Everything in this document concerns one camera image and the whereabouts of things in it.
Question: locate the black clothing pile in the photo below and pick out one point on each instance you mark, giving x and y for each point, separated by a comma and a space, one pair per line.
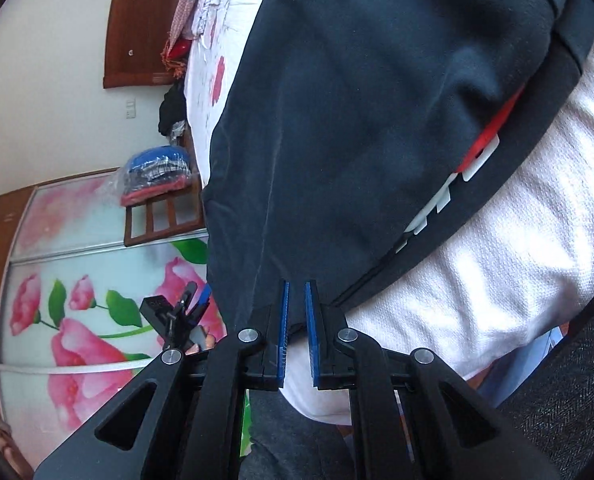
172, 109

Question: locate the white wall socket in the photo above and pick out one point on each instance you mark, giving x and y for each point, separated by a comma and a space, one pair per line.
130, 109

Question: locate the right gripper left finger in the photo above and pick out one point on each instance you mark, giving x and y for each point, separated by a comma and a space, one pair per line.
181, 417

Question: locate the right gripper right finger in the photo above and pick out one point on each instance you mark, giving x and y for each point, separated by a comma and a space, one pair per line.
412, 416

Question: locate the wooden chair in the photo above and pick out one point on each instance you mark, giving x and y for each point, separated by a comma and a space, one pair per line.
172, 214

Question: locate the left hand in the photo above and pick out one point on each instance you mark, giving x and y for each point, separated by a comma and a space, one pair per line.
199, 340

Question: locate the floral sliding wardrobe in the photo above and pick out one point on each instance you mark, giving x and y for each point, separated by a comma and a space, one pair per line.
70, 332

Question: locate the pink patterned blanket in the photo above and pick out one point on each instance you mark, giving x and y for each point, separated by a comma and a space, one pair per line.
179, 28

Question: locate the red pillow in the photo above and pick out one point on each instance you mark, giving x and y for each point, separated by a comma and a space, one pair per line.
179, 50

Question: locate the bagged clothes bundle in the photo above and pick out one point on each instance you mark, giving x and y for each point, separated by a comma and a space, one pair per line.
152, 173

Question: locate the white floral bed mattress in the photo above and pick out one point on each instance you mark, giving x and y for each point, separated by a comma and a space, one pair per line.
521, 265

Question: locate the dark wooden headboard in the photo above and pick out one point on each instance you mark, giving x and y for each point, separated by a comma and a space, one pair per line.
137, 31

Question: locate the dark navy track pants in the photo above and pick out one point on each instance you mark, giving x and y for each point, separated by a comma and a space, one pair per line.
359, 135

